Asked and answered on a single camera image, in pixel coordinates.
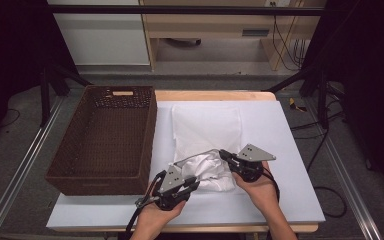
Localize black metal stand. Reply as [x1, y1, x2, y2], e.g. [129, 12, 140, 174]
[262, 65, 332, 130]
[39, 62, 93, 128]

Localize yellow and black tool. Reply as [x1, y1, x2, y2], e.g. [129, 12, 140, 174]
[288, 97, 308, 113]

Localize aluminium rail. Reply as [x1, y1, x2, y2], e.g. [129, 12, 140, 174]
[0, 95, 65, 240]
[303, 99, 383, 240]

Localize black curtain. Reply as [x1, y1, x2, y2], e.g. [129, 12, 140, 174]
[299, 0, 384, 196]
[0, 0, 79, 149]

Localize brown wicker basket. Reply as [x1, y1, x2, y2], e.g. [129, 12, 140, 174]
[44, 84, 159, 197]

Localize person's right hand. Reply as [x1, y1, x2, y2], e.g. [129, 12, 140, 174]
[234, 161, 280, 210]

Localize wooden table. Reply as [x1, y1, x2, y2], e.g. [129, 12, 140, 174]
[45, 90, 326, 234]

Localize light wooden desk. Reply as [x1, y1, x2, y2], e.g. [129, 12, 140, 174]
[138, 0, 328, 72]

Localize thin black floor cable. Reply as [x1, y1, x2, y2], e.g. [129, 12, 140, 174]
[0, 107, 22, 130]

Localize grey label on desk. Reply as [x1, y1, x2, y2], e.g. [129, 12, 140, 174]
[241, 28, 270, 38]

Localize white cabinet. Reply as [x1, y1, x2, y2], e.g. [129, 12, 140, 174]
[47, 0, 151, 66]

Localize person's left hand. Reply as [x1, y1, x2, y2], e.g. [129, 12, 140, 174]
[135, 199, 188, 232]

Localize white garment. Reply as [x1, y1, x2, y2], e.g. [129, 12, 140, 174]
[179, 151, 238, 193]

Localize right hand-held gripper cable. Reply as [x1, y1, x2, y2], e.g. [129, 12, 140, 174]
[262, 165, 281, 205]

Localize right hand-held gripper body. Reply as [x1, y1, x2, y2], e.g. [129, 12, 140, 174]
[228, 143, 277, 184]

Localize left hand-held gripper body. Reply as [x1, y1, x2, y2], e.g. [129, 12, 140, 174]
[134, 164, 192, 212]

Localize black horizontal bar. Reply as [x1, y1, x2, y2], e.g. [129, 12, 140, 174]
[48, 4, 325, 17]

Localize black cables at desk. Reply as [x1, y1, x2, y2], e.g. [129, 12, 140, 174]
[272, 14, 307, 72]

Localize white cloth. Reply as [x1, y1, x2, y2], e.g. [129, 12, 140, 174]
[169, 102, 245, 193]

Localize white wall socket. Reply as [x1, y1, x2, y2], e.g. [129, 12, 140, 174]
[264, 0, 292, 8]

